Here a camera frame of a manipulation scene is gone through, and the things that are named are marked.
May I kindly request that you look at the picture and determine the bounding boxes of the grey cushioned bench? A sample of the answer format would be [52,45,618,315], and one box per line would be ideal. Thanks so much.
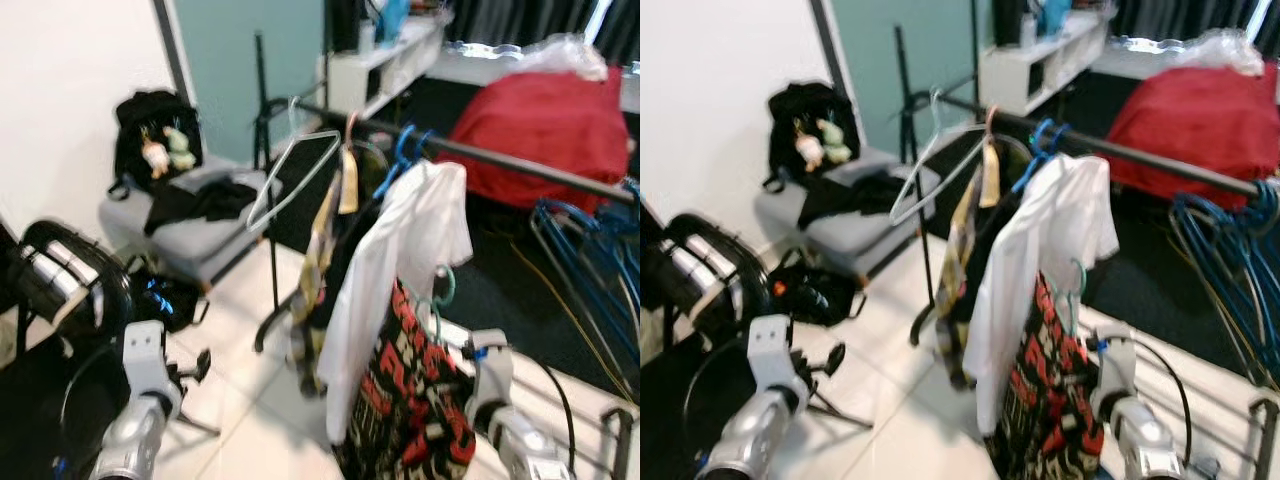
[98,155,286,291]
[752,148,946,286]

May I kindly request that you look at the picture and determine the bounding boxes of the teal plastic hanger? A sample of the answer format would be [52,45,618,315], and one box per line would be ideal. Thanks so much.
[1055,258,1091,341]
[420,265,458,346]

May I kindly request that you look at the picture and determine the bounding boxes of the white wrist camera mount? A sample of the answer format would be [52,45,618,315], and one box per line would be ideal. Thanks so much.
[1088,325,1136,416]
[748,315,801,396]
[120,320,173,396]
[465,328,516,421]

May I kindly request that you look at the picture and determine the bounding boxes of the white brown plush toy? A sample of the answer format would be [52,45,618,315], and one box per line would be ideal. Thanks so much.
[795,130,826,173]
[140,135,171,181]

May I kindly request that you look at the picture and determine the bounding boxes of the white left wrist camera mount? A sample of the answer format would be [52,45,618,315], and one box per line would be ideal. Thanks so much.
[748,315,801,396]
[120,320,173,396]

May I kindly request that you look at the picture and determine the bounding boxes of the green plush toy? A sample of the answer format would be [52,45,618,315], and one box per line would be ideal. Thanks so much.
[818,118,853,164]
[162,125,198,171]

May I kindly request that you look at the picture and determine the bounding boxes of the black metal clothes rack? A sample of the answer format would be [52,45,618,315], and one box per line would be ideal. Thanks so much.
[893,25,1280,480]
[250,30,641,480]

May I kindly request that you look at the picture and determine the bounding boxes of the black red printed shirt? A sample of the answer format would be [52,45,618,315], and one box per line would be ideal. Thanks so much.
[985,272,1111,480]
[335,280,479,480]

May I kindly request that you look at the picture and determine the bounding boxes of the black garment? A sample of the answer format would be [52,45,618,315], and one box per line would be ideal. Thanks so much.
[798,172,916,231]
[145,178,263,238]

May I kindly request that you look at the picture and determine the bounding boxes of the black backpack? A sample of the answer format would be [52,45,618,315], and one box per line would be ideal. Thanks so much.
[110,90,206,201]
[765,82,861,193]

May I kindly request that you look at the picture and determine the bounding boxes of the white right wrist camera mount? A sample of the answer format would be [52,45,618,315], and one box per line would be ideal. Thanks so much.
[465,328,516,421]
[1088,325,1136,416]

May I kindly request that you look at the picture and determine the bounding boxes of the white shelf unit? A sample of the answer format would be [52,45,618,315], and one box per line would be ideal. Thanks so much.
[318,10,446,119]
[978,5,1111,116]

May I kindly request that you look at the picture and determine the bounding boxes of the white plastic bag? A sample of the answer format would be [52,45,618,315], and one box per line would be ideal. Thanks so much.
[1175,28,1266,76]
[520,35,611,83]

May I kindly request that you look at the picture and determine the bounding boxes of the white wire hanger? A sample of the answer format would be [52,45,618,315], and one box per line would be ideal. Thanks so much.
[890,88,986,226]
[245,97,343,233]

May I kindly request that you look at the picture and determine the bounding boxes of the white shirt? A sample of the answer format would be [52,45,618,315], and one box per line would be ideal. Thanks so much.
[962,155,1119,436]
[318,160,473,446]

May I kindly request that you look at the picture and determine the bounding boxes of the black curtain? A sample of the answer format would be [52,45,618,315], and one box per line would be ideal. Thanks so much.
[440,0,641,66]
[1110,0,1280,56]

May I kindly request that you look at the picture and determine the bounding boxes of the grey folded cloth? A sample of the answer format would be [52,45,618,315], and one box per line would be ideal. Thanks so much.
[840,158,901,186]
[190,163,246,191]

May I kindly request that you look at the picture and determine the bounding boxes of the black bag with orange logo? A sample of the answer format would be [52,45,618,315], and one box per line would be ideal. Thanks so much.
[125,270,211,333]
[770,262,866,328]

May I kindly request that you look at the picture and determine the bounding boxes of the yellow plaid shirt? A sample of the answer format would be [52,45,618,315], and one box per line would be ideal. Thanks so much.
[940,165,1001,391]
[288,170,351,396]

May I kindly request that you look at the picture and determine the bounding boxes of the red blanket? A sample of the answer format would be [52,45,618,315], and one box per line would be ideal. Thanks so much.
[448,68,631,211]
[1100,62,1280,206]

